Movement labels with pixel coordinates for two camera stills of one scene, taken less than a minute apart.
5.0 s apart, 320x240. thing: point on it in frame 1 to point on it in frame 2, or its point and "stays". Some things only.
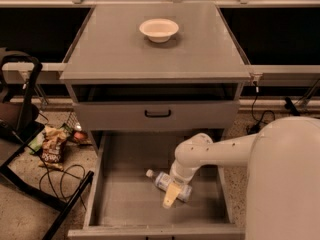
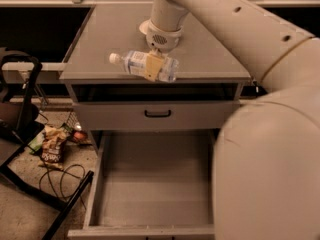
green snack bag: (36, 143) stays
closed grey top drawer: (157, 116) stays
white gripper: (177, 178) to (160, 40)
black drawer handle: (157, 115) stays
